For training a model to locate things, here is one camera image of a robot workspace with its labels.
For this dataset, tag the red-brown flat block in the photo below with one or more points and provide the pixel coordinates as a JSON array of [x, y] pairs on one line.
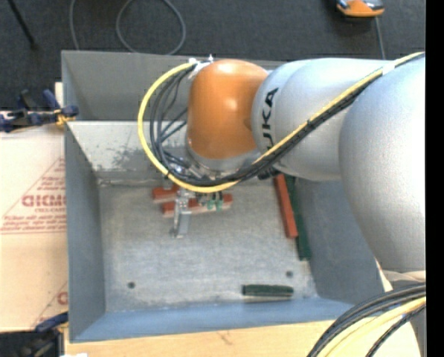
[[162, 193], [286, 210], [201, 211]]

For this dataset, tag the brown cardboard board, red print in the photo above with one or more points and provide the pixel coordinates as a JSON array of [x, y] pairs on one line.
[[28, 266]]

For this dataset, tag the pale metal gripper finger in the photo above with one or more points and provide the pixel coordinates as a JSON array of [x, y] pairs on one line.
[[184, 224], [176, 221]]

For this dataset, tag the grey metal bin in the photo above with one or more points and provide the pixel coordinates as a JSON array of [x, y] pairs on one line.
[[206, 259]]

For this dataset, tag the dark green flat block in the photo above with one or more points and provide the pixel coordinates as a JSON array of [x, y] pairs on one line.
[[268, 290], [301, 236]]

